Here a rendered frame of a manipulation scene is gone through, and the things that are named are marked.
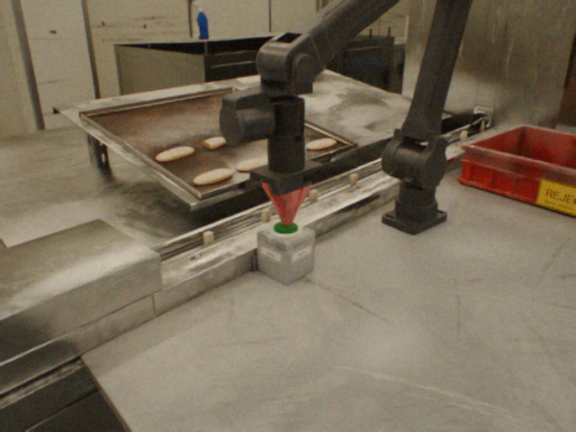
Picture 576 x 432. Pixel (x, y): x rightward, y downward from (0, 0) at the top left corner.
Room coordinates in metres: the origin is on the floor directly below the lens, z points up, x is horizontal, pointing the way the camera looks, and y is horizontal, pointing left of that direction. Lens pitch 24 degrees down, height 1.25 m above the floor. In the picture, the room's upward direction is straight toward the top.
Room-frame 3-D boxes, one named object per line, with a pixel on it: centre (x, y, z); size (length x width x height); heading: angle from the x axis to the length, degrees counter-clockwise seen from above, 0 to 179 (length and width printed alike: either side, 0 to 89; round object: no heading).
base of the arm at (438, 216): (0.94, -0.26, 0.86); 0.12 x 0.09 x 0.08; 130
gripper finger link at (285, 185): (0.73, 0.01, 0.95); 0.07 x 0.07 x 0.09; 46
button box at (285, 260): (0.74, 0.01, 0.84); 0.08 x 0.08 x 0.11; 46
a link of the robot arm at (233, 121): (0.71, 0.04, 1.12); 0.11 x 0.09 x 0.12; 128
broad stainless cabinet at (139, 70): (3.86, 0.18, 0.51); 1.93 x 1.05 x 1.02; 136
